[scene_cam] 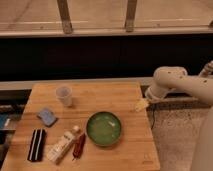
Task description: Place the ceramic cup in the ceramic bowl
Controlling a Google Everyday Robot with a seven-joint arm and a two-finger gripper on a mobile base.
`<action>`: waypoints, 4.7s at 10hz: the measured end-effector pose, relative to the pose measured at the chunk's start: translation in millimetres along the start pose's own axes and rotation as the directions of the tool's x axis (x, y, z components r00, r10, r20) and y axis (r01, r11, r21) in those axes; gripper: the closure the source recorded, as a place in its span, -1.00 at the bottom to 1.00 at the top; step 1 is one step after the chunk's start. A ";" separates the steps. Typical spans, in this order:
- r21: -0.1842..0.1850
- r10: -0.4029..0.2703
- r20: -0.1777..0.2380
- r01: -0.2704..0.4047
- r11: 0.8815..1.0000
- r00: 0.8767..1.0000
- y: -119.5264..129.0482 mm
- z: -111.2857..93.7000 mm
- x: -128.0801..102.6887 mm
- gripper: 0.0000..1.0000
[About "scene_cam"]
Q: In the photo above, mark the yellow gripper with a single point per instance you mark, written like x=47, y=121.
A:
x=141, y=104

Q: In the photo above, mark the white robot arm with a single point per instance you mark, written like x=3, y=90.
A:
x=166, y=79

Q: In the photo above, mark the green ceramic bowl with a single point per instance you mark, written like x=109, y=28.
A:
x=104, y=128

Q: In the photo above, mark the red brown pen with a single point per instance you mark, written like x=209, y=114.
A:
x=78, y=149

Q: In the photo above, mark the blue sponge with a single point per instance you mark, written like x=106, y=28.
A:
x=47, y=117

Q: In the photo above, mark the white tube bottle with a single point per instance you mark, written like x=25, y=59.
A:
x=59, y=149

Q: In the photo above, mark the black striped eraser block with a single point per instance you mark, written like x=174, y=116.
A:
x=35, y=153

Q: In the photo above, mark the right metal window post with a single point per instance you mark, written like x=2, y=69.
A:
x=130, y=15

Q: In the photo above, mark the metal window post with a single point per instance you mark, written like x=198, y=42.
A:
x=130, y=15
x=65, y=16

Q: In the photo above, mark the left metal window post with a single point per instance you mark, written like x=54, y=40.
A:
x=65, y=16

